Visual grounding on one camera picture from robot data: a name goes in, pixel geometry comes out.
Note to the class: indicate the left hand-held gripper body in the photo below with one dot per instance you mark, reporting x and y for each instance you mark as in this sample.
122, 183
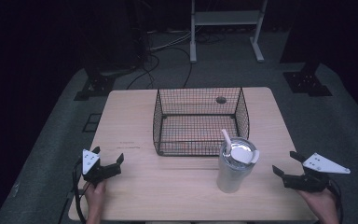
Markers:
90, 161

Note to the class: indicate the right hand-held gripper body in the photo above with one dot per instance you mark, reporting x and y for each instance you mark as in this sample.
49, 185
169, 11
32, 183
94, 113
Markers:
317, 174

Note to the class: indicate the silver tumbler with straw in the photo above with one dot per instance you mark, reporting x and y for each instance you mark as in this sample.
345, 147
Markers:
234, 168

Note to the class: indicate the person's right hand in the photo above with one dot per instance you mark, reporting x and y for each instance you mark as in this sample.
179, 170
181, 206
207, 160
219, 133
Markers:
320, 203

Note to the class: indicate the person's left hand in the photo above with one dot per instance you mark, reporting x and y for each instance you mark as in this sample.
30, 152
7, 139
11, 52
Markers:
95, 194

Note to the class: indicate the black stand base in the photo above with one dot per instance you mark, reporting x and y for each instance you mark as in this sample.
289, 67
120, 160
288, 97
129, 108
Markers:
307, 82
96, 87

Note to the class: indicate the light wooden table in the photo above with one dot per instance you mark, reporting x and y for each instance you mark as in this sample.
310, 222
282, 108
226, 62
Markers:
174, 193

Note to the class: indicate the grey round table grommet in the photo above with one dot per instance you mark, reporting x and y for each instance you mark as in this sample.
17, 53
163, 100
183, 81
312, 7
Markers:
221, 100

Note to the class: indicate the black rectangular floor frame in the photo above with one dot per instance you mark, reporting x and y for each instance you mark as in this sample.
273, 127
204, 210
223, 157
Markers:
92, 123

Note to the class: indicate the white metal stand frame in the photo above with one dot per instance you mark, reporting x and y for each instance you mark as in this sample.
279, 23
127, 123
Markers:
227, 17

